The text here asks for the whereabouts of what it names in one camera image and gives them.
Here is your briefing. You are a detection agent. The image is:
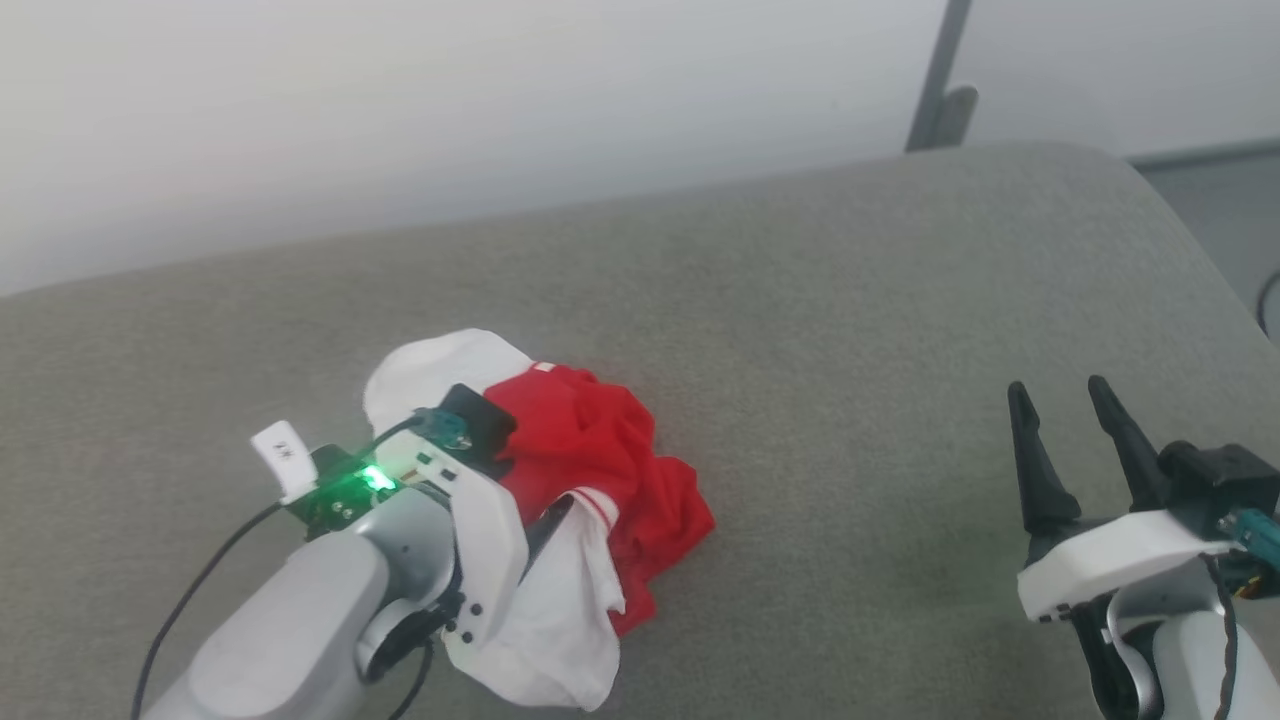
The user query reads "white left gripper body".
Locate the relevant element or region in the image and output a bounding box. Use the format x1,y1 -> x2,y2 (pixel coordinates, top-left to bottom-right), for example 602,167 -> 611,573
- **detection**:
375,443 -> 531,648

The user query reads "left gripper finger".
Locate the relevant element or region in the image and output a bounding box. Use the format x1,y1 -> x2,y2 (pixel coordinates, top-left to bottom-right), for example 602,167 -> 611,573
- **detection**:
527,495 -> 577,562

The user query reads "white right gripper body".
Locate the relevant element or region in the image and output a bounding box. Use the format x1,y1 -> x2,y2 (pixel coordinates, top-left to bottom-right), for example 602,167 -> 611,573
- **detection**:
1018,508 -> 1243,624

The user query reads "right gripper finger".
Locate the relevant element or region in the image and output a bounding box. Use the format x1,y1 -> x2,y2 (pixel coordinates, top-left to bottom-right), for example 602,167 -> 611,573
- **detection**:
1007,381 -> 1082,537
1087,375 -> 1172,512

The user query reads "red and white jersey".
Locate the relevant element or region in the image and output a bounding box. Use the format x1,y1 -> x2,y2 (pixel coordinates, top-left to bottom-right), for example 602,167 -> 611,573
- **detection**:
362,328 -> 716,711

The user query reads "grey-green fabric sofa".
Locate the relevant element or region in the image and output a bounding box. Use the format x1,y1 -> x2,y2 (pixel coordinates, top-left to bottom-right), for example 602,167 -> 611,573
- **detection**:
0,140 -> 1280,720

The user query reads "right camera cable, teal plug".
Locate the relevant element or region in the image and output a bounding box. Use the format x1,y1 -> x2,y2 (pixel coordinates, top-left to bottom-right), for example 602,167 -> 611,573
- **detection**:
1222,508 -> 1280,573

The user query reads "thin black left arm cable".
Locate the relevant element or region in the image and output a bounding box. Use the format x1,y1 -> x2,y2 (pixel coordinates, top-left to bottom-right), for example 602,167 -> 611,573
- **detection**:
385,638 -> 437,720

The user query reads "white paper cable label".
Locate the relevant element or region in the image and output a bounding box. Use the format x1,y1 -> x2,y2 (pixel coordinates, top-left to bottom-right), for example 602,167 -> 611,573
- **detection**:
250,420 -> 319,503

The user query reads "grey wall baseboard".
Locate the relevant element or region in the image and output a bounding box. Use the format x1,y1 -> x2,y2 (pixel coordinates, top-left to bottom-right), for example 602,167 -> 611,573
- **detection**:
1128,138 -> 1280,173

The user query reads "grey metal post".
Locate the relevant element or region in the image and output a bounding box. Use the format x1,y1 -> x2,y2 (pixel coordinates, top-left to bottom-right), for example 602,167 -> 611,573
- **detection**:
905,0 -> 979,153

